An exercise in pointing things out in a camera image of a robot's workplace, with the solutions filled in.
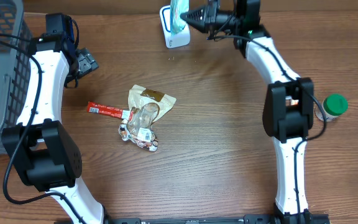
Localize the teal orange tissue pack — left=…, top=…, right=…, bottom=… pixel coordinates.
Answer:
left=170, top=0, right=190, bottom=35

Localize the red snack stick packet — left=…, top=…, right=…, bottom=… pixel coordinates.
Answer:
left=87, top=101, right=133, bottom=121

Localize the beige dog bone treat bag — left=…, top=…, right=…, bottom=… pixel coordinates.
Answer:
left=118, top=85, right=177, bottom=152

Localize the small green lidded jar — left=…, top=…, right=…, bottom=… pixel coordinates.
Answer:
left=322, top=94, right=348, bottom=122

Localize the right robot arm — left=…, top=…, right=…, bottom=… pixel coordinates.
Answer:
left=180, top=0, right=315, bottom=223

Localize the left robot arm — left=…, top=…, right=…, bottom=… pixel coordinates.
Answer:
left=1, top=13, right=109, bottom=223

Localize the white barcode scanner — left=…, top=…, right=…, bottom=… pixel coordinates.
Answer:
left=159, top=5, right=190, bottom=49

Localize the grey plastic mesh basket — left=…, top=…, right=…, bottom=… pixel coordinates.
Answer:
left=0, top=0, right=32, bottom=154

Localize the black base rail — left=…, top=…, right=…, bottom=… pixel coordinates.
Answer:
left=54, top=213, right=331, bottom=224

